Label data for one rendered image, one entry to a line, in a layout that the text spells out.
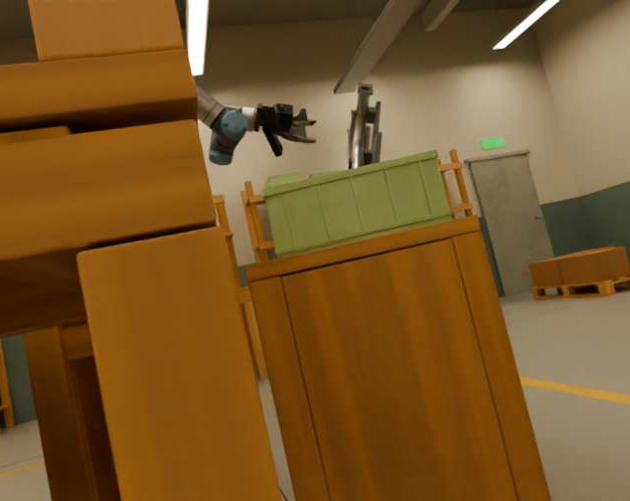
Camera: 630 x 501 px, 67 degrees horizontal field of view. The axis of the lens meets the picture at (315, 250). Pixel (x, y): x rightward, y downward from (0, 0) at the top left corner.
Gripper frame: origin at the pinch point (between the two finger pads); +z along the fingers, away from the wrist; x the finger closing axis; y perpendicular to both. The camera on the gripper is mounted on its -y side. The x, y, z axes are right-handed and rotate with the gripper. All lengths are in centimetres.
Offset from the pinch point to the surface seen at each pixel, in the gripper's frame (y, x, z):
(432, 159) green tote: 19, -48, 25
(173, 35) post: 59, -113, -16
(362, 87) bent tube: 25.1, -23.9, 9.0
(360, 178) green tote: 14, -51, 9
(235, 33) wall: -130, 568, -102
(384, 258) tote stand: 5, -68, 14
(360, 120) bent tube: 17.3, -26.5, 9.7
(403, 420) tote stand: -19, -91, 21
